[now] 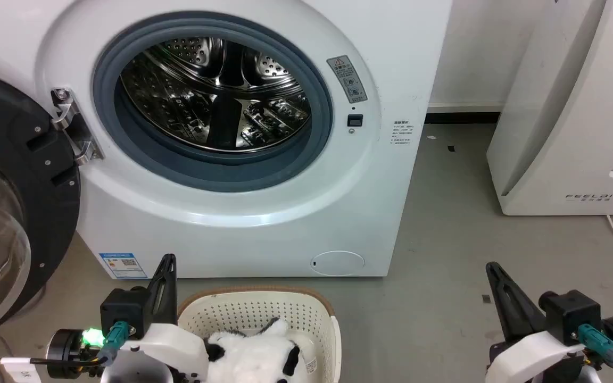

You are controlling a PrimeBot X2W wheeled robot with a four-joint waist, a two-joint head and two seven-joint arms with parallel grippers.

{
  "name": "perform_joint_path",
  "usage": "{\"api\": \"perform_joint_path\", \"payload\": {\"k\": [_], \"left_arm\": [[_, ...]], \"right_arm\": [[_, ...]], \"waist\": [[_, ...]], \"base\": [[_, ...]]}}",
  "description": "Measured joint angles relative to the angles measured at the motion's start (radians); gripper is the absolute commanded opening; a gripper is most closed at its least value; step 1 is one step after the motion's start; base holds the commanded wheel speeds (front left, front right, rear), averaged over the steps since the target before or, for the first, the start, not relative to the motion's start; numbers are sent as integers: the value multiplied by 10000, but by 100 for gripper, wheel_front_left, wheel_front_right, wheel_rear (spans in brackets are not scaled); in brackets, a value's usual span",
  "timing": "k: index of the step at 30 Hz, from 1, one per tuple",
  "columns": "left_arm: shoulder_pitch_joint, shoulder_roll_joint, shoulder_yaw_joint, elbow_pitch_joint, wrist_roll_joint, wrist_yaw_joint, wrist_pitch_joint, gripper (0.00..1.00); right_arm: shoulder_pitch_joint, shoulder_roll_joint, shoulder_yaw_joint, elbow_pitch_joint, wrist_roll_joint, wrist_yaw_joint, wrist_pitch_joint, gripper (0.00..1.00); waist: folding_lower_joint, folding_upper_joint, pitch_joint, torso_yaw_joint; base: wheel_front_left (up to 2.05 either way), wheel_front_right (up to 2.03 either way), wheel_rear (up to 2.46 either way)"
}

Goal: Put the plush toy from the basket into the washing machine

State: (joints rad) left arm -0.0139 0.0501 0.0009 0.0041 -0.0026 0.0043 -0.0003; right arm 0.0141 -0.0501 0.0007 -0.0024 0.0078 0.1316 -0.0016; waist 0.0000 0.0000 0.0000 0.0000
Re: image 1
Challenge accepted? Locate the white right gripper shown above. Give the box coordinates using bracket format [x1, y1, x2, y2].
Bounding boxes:
[485, 261, 587, 383]

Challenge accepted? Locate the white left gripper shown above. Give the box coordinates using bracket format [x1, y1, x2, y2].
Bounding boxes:
[100, 253, 210, 383]

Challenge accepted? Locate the white black plush toy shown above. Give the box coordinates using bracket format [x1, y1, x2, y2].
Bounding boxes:
[203, 317, 319, 383]

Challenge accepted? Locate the washing machine door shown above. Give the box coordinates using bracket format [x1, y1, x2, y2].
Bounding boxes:
[0, 66, 82, 346]

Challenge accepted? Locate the stainless steel washing machine drum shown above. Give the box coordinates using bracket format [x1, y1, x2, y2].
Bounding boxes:
[120, 37, 313, 155]

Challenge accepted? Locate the blue energy label sticker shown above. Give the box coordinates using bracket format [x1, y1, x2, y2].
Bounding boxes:
[98, 252, 148, 280]

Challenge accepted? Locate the cream perforated laundry basket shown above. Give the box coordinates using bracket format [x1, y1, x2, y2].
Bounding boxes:
[177, 286, 342, 383]

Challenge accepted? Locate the white front-load washing machine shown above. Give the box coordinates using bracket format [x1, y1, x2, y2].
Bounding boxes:
[0, 0, 453, 279]

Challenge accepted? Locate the grey rubber door gasket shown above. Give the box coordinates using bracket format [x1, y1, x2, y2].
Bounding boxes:
[92, 11, 334, 194]

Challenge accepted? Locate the oval white filter cover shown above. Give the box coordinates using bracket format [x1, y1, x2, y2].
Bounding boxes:
[310, 251, 366, 277]

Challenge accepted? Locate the silver metal door hinge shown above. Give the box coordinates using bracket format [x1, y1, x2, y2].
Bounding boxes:
[51, 88, 105, 165]

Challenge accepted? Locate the white Feelbird appliance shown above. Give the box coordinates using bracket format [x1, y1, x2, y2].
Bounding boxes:
[486, 0, 613, 217]

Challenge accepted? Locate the grey warning sticker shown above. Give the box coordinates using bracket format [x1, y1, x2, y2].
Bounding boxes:
[327, 55, 368, 104]

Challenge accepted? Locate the teal plug left gripper cable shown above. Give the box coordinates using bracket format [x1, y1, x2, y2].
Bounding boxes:
[96, 321, 129, 368]

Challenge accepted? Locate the teal plug gripper cable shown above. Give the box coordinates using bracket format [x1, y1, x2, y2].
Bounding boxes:
[96, 321, 129, 368]
[577, 323, 613, 383]

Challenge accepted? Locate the teal plug right gripper cable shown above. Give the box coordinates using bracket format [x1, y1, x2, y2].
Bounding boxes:
[577, 323, 613, 383]

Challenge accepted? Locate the black wall baseboard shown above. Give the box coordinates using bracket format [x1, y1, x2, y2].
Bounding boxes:
[425, 111, 502, 125]

